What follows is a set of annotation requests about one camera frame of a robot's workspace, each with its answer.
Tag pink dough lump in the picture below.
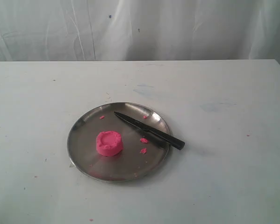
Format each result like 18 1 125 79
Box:
96 131 123 157

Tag black knife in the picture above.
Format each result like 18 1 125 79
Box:
114 112 185 150

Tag pink crumb lower right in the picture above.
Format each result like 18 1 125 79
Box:
140 148 147 154

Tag white backdrop curtain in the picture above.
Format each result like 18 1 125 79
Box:
0 0 280 63

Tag pink crumb upper right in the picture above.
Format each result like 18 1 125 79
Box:
140 138 148 144

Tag round steel plate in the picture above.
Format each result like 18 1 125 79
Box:
67 102 172 182

